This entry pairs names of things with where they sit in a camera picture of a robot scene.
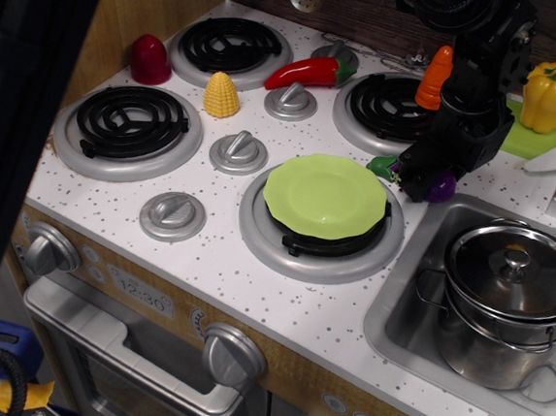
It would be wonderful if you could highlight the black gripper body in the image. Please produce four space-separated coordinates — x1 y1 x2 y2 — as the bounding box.
398 80 514 178

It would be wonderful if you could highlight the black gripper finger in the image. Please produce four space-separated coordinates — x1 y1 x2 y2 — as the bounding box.
398 160 452 204

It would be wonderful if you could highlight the purple toy eggplant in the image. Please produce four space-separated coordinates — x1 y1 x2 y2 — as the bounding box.
366 155 457 204

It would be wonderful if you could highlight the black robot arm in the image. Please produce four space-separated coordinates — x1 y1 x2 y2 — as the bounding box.
396 0 538 202

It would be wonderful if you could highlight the light green plastic plate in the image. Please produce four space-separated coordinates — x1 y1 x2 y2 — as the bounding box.
263 153 388 240

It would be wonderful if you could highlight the orange toy carrot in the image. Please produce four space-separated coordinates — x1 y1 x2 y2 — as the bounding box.
414 46 453 111

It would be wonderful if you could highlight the green cutting board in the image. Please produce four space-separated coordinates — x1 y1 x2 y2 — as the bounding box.
501 94 556 160

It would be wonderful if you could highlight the back right black burner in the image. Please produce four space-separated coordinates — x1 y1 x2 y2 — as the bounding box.
332 72 435 156

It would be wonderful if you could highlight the black burner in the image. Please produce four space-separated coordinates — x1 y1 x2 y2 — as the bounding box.
238 170 406 285
52 85 203 182
332 72 435 156
169 17 293 91

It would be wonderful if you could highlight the yellow toy bell pepper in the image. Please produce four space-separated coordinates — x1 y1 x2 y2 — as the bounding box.
519 62 556 134

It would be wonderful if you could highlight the white toy knife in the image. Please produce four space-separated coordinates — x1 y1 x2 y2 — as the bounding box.
524 147 556 174

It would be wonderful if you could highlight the red toy chili pepper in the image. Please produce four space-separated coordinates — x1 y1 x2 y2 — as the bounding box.
264 56 357 90

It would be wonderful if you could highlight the silver stove knob upper middle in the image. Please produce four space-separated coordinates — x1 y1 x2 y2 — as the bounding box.
264 82 317 122

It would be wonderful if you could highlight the silver stove knob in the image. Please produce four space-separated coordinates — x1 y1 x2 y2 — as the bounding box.
264 82 317 122
209 130 269 176
139 191 207 242
311 39 360 68

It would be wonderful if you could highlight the silver sink basin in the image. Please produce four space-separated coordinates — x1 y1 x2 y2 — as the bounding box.
364 195 556 416

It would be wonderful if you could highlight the steel pot with lid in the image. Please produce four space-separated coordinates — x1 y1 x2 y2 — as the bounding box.
415 218 556 391

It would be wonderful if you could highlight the front right black burner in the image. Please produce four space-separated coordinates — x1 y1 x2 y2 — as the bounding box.
238 170 406 285

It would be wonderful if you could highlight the silver stove knob back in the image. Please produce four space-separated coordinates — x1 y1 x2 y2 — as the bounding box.
311 39 360 68

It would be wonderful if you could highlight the silver stove knob centre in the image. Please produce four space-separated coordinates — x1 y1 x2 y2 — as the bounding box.
209 130 269 176

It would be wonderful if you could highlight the yellow toy corn cob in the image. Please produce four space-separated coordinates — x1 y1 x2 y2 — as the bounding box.
204 72 241 118

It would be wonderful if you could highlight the back left black burner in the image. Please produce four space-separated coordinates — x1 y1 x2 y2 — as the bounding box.
169 17 293 91

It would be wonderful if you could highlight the silver stove knob front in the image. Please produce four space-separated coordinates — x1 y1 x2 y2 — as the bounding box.
139 191 207 242

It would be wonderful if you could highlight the right oven dial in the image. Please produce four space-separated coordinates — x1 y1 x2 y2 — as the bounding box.
202 322 267 388

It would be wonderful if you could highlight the oven dial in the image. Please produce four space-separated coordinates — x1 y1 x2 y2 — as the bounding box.
24 221 82 276
202 322 267 388

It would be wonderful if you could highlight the oven clock display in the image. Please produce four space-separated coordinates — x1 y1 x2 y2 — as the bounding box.
107 264 176 320

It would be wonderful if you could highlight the front left black burner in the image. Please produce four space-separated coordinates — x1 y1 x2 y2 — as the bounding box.
52 85 203 182

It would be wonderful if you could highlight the dark red toy fruit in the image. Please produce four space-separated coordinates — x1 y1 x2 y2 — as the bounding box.
129 34 172 85

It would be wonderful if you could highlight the left oven dial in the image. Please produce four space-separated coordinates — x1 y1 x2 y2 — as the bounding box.
24 221 82 276

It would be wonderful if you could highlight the blue clamp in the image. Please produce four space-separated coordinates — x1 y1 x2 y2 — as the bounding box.
0 319 45 381

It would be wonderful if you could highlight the silver oven door handle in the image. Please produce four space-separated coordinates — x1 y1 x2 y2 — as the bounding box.
23 277 243 416

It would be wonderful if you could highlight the black camera frame post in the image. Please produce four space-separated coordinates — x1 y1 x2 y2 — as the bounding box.
0 0 115 410

